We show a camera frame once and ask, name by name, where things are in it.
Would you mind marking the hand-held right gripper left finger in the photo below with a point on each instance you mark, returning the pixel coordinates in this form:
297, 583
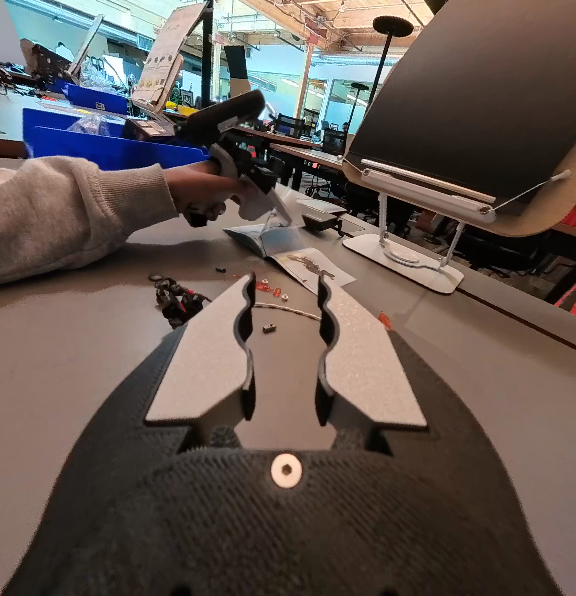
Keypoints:
199, 372

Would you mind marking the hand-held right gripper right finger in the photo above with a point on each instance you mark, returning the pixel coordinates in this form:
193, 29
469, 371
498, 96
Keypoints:
367, 372

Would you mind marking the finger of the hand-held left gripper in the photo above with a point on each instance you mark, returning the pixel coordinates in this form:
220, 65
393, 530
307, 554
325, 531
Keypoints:
284, 219
260, 205

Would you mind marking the lego instruction booklet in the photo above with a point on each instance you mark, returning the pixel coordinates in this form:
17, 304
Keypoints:
288, 251

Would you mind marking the branched orange lego flame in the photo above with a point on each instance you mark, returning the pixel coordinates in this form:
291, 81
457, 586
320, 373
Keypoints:
267, 288

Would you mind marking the black lego motorcycle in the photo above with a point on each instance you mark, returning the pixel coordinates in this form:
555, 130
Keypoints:
181, 300

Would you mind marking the person's left hand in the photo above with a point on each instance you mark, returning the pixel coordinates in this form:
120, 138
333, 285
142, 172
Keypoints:
199, 186

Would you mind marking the black power bank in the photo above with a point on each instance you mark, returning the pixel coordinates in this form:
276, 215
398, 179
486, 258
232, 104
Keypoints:
323, 219

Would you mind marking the black pole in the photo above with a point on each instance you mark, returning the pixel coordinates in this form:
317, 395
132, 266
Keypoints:
207, 56

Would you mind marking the black cardboard box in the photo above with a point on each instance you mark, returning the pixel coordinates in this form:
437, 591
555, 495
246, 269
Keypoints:
148, 128

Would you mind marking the tilted white sign board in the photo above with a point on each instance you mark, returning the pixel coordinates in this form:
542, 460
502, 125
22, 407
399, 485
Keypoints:
167, 56

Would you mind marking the tagged blue storage bin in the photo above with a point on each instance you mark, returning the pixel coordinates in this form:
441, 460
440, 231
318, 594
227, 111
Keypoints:
129, 153

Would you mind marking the white laptop stand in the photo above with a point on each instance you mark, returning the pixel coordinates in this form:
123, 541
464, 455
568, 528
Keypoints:
409, 265

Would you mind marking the small blue bin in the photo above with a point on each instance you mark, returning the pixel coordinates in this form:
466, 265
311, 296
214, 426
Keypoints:
97, 97

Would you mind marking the clear plastic bag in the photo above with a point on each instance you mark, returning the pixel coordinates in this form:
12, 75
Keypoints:
88, 125

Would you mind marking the black floor lamp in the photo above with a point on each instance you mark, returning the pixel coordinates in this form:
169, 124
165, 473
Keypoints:
392, 25

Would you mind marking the red crate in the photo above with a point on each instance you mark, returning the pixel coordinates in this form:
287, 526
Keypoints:
572, 298

